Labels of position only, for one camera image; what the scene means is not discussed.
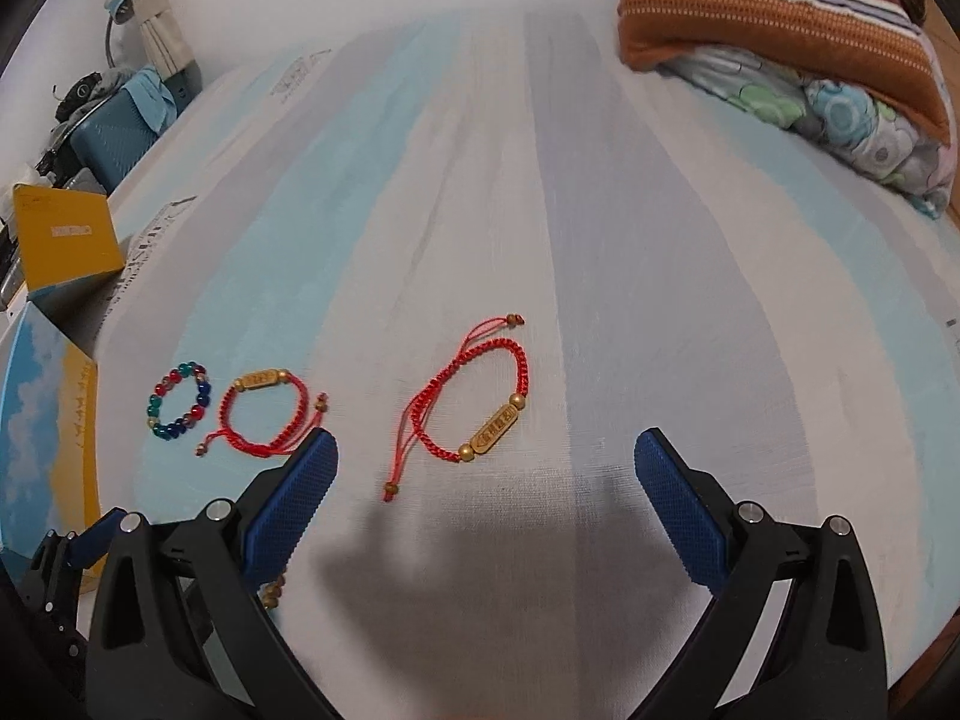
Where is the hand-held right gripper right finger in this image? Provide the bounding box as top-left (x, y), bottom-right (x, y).
top-left (634, 427), bottom-right (893, 720)

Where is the blue yellow cardboard box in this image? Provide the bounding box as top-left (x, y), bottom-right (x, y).
top-left (0, 184), bottom-right (125, 563)

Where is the blue suitcase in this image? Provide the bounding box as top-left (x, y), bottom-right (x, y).
top-left (64, 67), bottom-right (200, 192)

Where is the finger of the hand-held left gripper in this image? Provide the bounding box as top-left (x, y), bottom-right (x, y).
top-left (64, 508), bottom-right (128, 571)
top-left (15, 531), bottom-right (85, 617)

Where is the multicolour glass bead bracelet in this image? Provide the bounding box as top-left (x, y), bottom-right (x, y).
top-left (146, 360), bottom-right (215, 442)

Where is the striped red orange pillow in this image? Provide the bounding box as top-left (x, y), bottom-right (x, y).
top-left (615, 0), bottom-right (952, 147)

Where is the striped bed sheet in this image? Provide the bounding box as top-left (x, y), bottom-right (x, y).
top-left (0, 7), bottom-right (960, 720)

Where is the teal cloth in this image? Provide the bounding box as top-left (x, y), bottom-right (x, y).
top-left (124, 66), bottom-right (181, 130)

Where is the cream curtain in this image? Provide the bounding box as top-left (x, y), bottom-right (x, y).
top-left (142, 0), bottom-right (197, 76)

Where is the blue desk lamp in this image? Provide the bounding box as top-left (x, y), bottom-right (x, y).
top-left (103, 0), bottom-right (136, 68)

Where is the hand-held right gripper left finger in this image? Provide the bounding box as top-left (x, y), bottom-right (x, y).
top-left (86, 426), bottom-right (346, 720)

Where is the black bag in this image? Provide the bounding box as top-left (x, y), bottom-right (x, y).
top-left (56, 73), bottom-right (102, 121)

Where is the red cord bracelet gold charm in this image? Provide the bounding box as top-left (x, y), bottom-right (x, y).
top-left (196, 367), bottom-right (331, 460)
top-left (382, 311), bottom-right (531, 503)

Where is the floral quilt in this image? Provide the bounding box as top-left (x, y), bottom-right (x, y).
top-left (660, 45), bottom-right (960, 220)

